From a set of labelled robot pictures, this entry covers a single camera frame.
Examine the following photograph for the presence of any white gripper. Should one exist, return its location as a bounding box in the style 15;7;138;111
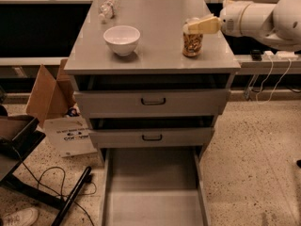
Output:
187;0;252;37

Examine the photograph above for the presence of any orange soda can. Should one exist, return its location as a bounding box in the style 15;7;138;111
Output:
182;18;203;57

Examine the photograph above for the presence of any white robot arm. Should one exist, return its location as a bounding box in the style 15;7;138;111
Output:
182;0;301;52

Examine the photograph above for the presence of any grey drawer cabinet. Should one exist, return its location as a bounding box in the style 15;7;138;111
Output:
65;0;240;156

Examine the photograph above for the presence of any grey top drawer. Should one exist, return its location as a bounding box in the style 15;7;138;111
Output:
74;74;230;118

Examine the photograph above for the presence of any grey middle drawer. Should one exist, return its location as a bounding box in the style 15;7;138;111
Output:
89;116;214;148

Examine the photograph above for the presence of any grey open bottom drawer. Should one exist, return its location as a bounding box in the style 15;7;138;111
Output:
99;147;211;226

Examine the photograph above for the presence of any black power adapter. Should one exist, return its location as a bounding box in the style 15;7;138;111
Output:
250;50;262;61

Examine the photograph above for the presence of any white power strip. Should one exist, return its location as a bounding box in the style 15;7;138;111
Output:
263;51;298;60

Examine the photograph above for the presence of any white ceramic bowl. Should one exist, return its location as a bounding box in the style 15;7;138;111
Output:
103;25;140;56

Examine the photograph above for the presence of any clear plastic bottle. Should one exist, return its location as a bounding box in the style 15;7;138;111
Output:
98;0;119;24

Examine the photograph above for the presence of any brown cardboard box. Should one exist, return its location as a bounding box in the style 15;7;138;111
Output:
26;58;75;128

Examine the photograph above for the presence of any white printed paper bag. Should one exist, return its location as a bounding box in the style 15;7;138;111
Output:
43;116;96;157

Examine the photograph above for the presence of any black metal stand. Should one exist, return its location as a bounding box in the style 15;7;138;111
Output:
0;115;91;226

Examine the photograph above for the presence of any white sneaker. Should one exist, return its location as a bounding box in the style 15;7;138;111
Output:
0;207;39;226

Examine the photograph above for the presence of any white hanging cable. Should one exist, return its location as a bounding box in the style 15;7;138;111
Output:
255;57;293;105

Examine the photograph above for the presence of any black floor cable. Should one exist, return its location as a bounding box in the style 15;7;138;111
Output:
11;146;98;226

